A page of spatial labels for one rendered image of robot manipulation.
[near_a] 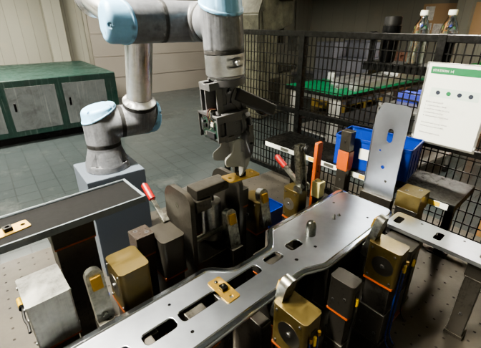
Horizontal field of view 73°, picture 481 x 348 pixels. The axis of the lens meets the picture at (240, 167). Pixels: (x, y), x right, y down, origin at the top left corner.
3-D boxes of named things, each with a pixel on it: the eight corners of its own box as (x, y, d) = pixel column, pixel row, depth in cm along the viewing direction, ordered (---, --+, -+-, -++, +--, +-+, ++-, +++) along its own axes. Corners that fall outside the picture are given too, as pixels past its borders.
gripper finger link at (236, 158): (222, 182, 69) (217, 140, 66) (244, 173, 72) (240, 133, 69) (230, 186, 67) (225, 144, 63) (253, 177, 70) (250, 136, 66)
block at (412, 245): (400, 329, 103) (421, 258, 92) (366, 306, 111) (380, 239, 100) (410, 316, 108) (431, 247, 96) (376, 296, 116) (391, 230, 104)
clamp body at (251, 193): (254, 294, 117) (256, 204, 101) (235, 278, 124) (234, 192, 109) (267, 285, 121) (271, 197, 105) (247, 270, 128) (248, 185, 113)
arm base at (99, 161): (81, 165, 122) (76, 139, 118) (121, 155, 130) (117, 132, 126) (92, 179, 111) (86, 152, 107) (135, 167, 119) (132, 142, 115)
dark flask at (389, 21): (390, 62, 138) (399, 16, 131) (373, 61, 143) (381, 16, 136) (398, 61, 143) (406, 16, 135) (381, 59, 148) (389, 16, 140)
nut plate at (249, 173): (230, 183, 69) (230, 178, 69) (220, 177, 72) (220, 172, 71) (260, 175, 74) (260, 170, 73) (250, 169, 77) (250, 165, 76)
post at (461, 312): (460, 341, 99) (490, 266, 87) (442, 330, 102) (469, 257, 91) (465, 331, 102) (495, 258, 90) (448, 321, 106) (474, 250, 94)
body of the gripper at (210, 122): (200, 137, 68) (193, 79, 62) (233, 127, 72) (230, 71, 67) (220, 147, 62) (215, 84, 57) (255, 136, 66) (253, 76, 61)
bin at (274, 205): (268, 229, 152) (268, 213, 148) (253, 220, 159) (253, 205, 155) (283, 220, 159) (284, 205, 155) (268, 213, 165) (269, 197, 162)
